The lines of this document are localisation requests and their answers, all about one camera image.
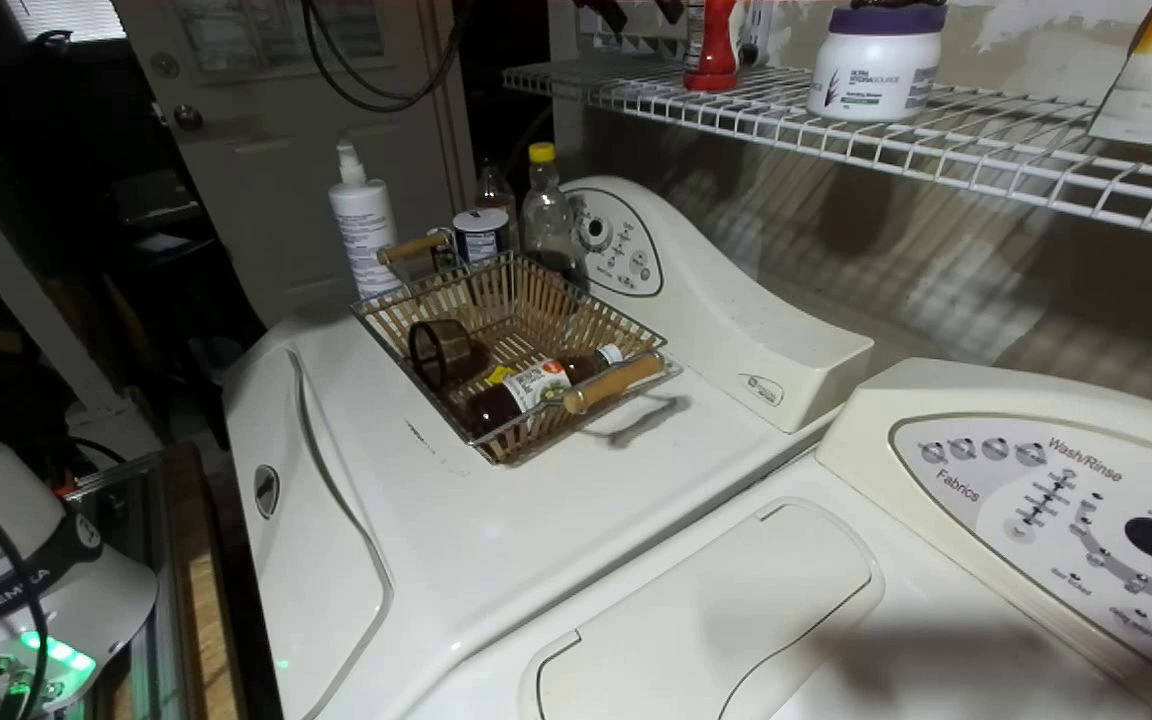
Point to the red container with label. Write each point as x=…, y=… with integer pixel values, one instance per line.
x=717, y=52

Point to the amber bottle black cap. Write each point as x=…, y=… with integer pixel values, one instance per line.
x=493, y=185

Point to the clear bottle yellow cap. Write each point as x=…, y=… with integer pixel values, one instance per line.
x=548, y=214

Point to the white jar purple lid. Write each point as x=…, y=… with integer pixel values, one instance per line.
x=878, y=67

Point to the white lotion bottle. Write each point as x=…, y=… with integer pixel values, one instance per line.
x=362, y=227

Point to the dark bottle white cap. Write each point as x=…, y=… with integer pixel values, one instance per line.
x=598, y=363

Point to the dark round jar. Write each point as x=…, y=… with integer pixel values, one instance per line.
x=441, y=350

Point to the brown bottle with label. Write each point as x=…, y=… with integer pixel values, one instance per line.
x=529, y=387

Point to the dark door knob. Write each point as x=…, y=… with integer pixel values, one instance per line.
x=185, y=119

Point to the white washing machine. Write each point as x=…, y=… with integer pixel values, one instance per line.
x=468, y=522

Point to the white board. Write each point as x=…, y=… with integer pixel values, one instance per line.
x=62, y=17

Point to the grey metal beam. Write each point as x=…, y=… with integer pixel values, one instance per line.
x=18, y=286

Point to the wooden platform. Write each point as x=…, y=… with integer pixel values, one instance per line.
x=208, y=624

